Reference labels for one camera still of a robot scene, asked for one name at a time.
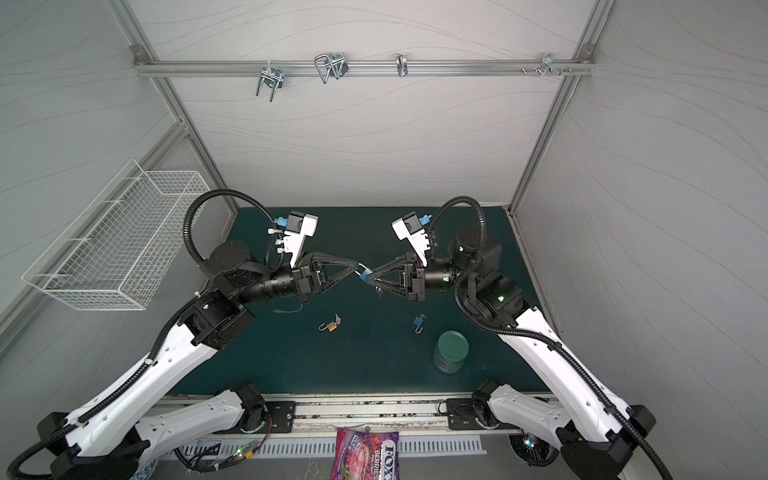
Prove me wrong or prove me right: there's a white wire basket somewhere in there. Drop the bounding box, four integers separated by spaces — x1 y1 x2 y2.
22 160 209 311

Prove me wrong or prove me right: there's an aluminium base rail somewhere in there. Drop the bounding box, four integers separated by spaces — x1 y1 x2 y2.
149 392 553 437

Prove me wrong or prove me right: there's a blue padlock with keys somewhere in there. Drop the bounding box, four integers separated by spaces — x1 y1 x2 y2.
355 263 383 297

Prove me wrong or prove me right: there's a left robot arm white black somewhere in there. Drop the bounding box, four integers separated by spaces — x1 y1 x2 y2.
30 241 358 479

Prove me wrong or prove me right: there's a metal u-bolt clamp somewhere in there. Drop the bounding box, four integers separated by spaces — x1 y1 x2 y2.
255 65 284 102
314 52 349 84

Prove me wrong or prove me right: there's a right black corrugated cable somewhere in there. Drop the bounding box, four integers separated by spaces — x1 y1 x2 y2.
428 196 674 480

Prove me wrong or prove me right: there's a white slotted cable duct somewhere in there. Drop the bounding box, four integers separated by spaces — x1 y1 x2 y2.
158 435 487 462

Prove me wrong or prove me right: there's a small blue padlock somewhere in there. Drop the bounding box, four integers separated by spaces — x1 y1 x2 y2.
413 314 426 335

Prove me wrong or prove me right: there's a metal hook bracket right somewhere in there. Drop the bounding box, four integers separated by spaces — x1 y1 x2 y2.
520 53 574 77

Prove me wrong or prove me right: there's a purple candy bag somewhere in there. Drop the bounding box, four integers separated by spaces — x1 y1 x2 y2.
331 428 400 480

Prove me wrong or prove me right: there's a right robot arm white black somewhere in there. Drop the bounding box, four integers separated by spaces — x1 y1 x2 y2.
361 216 656 479

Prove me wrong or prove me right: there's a metal u-bolt clamp middle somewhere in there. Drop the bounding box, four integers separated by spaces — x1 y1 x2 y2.
314 52 349 84

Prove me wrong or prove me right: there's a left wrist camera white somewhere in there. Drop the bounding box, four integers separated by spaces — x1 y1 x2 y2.
267 211 319 267

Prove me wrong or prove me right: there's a left black corrugated cable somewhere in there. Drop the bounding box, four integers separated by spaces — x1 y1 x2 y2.
5 188 280 480

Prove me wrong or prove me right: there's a metal u-bolt clamp left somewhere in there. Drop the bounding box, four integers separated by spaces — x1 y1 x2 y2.
255 65 284 102

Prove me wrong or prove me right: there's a small metal bracket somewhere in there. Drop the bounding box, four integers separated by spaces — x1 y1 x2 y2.
395 53 408 78

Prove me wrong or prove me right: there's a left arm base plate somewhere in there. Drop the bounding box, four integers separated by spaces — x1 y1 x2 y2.
238 401 297 434

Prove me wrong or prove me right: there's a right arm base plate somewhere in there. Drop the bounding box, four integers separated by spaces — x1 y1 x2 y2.
440 398 500 430

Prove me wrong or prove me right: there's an aluminium cross rail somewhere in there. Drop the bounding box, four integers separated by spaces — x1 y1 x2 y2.
134 57 597 78

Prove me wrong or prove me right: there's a black corrugated cable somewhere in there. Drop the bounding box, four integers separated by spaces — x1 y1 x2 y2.
5 188 280 480
428 196 674 480

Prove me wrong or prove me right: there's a brass padlock with key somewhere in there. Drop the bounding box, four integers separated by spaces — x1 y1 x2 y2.
318 315 342 332

